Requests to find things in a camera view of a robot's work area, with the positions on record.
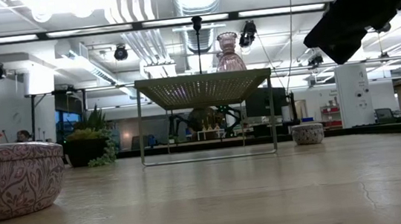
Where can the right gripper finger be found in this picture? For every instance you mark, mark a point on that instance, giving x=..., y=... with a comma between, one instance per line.
x=345, y=52
x=351, y=21

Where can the pink ribbed glass candle holder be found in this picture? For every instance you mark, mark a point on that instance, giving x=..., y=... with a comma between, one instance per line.
x=230, y=58

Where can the pink patterned candle tin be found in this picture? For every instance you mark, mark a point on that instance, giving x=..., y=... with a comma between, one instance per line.
x=10, y=180

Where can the background black robot arm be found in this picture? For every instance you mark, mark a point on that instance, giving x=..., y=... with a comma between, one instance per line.
x=230, y=114

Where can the grey patterned candle tin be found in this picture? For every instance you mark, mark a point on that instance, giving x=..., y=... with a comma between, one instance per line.
x=307, y=134

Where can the white square pillar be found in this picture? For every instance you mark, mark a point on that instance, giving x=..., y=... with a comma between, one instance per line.
x=353, y=96

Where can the red storage shelf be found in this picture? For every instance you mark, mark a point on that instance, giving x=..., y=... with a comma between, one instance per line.
x=331, y=117

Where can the grey office chair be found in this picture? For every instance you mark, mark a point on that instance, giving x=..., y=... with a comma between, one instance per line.
x=384, y=115

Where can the large dark display screen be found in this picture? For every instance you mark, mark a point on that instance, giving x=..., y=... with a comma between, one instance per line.
x=263, y=105

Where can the person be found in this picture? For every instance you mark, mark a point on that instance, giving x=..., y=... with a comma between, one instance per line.
x=23, y=136

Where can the green perforated metal shelf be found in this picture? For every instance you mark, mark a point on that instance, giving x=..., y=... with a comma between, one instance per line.
x=202, y=89

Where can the potted succulent plant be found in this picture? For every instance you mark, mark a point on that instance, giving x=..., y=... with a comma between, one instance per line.
x=85, y=150

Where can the black aluminium frame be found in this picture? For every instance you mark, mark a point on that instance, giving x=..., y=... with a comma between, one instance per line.
x=136, y=25

